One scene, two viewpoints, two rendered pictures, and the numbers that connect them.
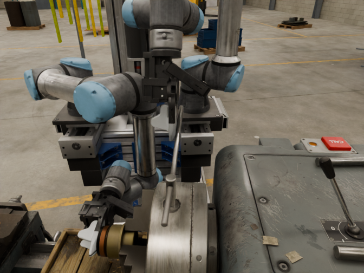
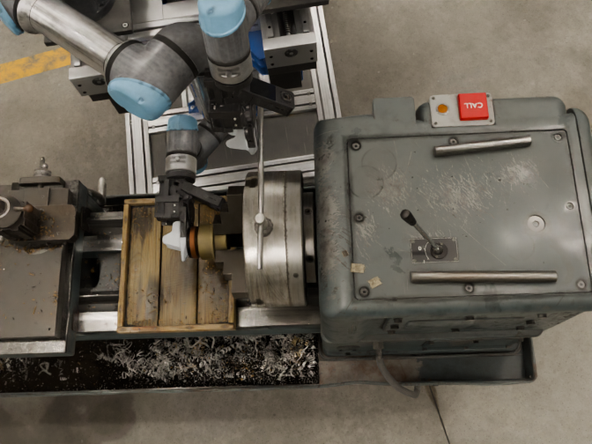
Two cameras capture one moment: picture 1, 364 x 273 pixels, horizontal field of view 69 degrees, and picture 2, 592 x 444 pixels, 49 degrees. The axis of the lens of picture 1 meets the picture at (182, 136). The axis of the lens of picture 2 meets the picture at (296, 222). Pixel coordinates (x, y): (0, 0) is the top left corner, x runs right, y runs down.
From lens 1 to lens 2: 88 cm
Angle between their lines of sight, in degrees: 42
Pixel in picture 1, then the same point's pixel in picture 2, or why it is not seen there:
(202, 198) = (295, 215)
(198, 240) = (293, 262)
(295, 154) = (413, 134)
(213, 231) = (310, 241)
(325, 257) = (403, 279)
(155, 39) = (218, 74)
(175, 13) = (238, 48)
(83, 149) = not seen: hidden behind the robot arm
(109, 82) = (154, 74)
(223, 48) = not seen: outside the picture
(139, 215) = (227, 219)
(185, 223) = (279, 247)
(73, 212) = not seen: hidden behind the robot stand
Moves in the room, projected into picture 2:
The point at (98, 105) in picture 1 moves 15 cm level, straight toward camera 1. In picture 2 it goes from (150, 113) to (176, 176)
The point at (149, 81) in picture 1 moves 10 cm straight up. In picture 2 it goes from (218, 114) to (207, 87)
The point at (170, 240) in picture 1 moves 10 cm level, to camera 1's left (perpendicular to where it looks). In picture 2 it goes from (266, 263) to (219, 267)
